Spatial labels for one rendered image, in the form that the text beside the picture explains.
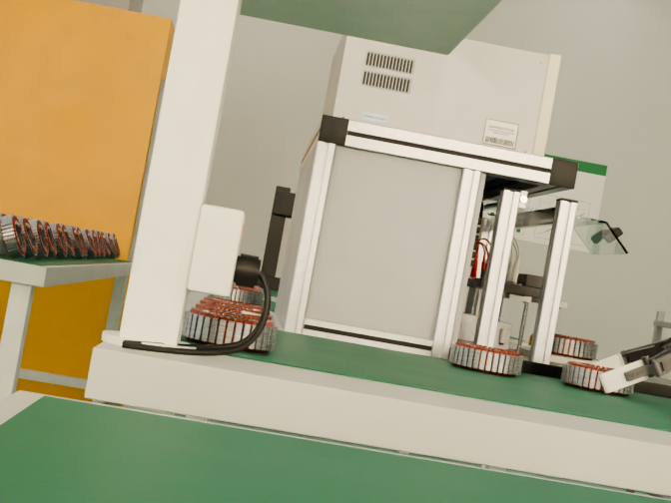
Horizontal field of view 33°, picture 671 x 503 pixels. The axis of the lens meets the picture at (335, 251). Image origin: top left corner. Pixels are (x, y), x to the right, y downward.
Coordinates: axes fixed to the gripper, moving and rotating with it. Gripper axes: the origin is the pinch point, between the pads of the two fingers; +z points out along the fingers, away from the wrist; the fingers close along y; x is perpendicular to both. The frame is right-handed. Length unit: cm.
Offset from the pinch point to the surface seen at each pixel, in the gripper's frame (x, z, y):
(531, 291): -14.2, 0.8, -30.6
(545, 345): -5.9, 4.1, -14.3
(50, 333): -51, 179, -367
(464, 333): -9, 13, -54
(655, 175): -23, -186, -583
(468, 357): -10.6, 18.7, 7.1
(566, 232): -22.9, -5.8, -13.7
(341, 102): -58, 22, -22
